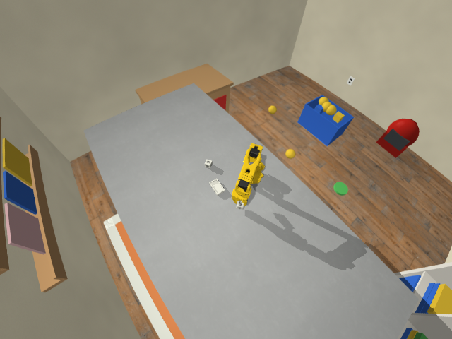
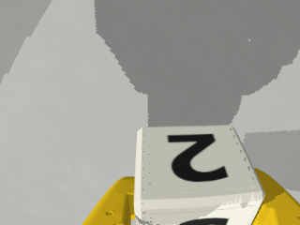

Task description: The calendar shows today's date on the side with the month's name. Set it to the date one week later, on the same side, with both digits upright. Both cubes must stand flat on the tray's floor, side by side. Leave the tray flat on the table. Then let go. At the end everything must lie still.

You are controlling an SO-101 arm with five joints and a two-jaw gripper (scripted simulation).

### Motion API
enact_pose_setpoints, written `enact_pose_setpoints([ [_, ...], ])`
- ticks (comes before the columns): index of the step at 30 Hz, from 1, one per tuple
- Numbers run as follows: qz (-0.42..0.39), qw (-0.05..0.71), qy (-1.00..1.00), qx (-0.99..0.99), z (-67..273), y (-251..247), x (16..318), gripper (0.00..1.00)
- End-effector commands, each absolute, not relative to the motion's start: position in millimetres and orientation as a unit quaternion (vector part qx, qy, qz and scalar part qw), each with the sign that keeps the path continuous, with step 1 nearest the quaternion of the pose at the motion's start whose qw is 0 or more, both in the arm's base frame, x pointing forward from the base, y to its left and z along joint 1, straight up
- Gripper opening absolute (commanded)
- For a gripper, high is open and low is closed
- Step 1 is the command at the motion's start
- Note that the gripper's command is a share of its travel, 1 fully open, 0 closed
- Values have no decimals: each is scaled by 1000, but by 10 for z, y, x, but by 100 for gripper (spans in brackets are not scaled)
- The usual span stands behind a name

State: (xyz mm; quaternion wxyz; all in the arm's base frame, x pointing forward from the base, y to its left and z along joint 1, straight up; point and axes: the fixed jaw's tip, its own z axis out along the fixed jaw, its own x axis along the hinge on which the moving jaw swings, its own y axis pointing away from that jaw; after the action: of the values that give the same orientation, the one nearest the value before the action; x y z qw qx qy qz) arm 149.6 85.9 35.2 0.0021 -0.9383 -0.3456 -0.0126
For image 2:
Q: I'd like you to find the white number cube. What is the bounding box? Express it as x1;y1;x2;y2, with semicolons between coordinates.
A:
134;125;266;225

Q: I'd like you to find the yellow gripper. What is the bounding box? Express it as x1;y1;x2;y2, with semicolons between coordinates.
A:
82;168;300;225

